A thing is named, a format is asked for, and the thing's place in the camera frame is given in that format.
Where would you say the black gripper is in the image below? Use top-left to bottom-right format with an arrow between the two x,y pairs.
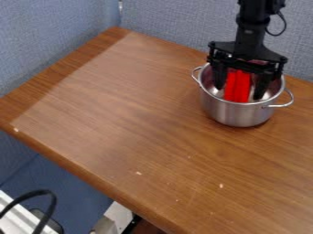
208,22 -> 288,100

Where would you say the red plastic block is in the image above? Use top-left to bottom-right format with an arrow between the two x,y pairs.
224,69 -> 250,103

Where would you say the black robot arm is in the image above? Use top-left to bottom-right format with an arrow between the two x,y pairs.
206,0 -> 288,100

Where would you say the metal pot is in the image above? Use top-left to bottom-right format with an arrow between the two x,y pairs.
192,63 -> 295,127

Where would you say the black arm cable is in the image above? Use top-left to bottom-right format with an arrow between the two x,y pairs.
265,12 -> 289,37

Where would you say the white table frame part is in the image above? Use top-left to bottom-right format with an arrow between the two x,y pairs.
90,202 -> 134,234

